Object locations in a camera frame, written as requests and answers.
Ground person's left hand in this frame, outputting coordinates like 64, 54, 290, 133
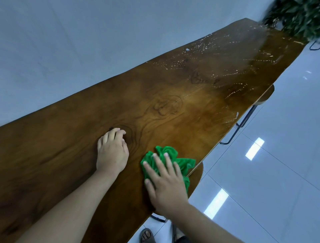
96, 128, 129, 176

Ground person's right hand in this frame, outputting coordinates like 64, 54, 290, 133
144, 153, 190, 217

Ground green cloth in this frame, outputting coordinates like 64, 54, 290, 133
140, 146, 196, 193

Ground person's left forearm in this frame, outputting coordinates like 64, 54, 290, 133
15, 168, 118, 243

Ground person's left foot in sandal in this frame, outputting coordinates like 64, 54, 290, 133
140, 228, 154, 243

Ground wooden stool black metal legs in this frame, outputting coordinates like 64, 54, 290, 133
150, 163, 204, 223
219, 84, 275, 145

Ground brown wooden table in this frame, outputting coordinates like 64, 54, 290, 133
0, 18, 308, 243

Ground green leafy plant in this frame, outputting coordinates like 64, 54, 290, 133
262, 0, 320, 43

